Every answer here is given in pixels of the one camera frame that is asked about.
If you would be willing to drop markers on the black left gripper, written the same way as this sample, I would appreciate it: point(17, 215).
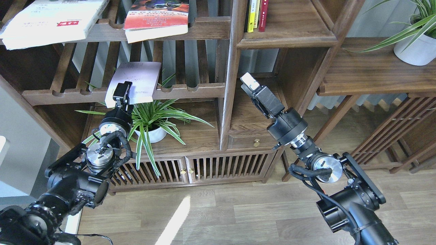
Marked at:
point(120, 118)

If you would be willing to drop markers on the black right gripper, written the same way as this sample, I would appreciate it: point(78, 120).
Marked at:
point(287, 127)

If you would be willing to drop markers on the pale lilac white book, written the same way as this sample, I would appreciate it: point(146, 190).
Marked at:
point(144, 77)

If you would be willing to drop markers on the large white book red stamp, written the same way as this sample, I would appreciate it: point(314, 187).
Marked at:
point(46, 22)

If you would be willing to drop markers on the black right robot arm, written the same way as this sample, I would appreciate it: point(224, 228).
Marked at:
point(348, 197)

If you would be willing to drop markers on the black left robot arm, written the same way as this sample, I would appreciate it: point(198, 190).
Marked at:
point(79, 178)

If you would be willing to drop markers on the dark wooden bookshelf cabinet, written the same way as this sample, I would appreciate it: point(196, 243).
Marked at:
point(53, 82)

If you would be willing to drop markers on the dark red upright book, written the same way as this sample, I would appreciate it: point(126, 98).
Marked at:
point(263, 15)

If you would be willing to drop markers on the cream thin upright book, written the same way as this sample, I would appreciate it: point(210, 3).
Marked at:
point(257, 13)

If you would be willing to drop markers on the small drawer brass knob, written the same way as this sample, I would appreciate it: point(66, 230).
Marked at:
point(251, 141)

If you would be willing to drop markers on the yellow upright book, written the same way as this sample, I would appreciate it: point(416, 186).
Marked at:
point(251, 16)

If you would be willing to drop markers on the red orange cover book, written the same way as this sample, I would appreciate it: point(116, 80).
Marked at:
point(151, 19)

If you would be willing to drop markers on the left slatted cabinet door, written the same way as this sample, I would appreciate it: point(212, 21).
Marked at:
point(173, 173)

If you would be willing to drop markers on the slatted cabinet door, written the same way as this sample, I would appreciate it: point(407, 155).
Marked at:
point(173, 173)
point(231, 167)

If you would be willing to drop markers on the right slatted cabinet door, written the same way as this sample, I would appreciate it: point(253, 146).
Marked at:
point(231, 167)

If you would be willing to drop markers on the white table leg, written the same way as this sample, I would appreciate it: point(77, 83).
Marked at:
point(72, 223)

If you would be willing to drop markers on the wooden side table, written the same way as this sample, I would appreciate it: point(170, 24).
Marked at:
point(304, 72)

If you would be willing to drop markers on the potted plant white pot right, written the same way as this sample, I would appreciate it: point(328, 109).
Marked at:
point(415, 44)

